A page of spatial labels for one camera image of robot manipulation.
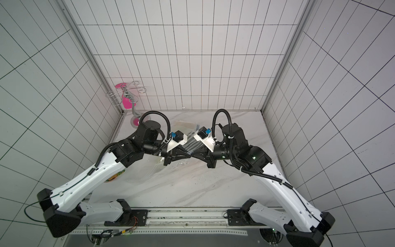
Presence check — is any clear plastic vacuum bag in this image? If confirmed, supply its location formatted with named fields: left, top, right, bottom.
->
left=134, top=122, right=201, bottom=182

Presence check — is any green striped Doraemon towel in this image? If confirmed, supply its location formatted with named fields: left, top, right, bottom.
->
left=183, top=133, right=204, bottom=153

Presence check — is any blue and cream towel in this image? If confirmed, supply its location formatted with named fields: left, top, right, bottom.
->
left=174, top=120, right=200, bottom=130

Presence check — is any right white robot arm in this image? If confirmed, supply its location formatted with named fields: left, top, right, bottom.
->
left=192, top=123, right=335, bottom=247

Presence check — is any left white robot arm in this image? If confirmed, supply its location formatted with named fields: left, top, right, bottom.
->
left=37, top=120, right=188, bottom=238

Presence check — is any pink plastic cup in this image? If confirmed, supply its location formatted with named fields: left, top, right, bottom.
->
left=115, top=83, right=136, bottom=110

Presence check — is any chrome cup holder stand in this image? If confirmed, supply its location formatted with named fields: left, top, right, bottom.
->
left=106, top=81, right=147, bottom=128

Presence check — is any colourful snack packet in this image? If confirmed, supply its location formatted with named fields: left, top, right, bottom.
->
left=105, top=169, right=125, bottom=183

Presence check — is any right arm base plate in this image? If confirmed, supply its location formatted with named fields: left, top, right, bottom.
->
left=224, top=209, right=264, bottom=226

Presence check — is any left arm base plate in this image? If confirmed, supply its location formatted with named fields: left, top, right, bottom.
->
left=104, top=210, right=149, bottom=227

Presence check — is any aluminium mounting rail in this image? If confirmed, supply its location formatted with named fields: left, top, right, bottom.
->
left=60, top=201, right=314, bottom=234

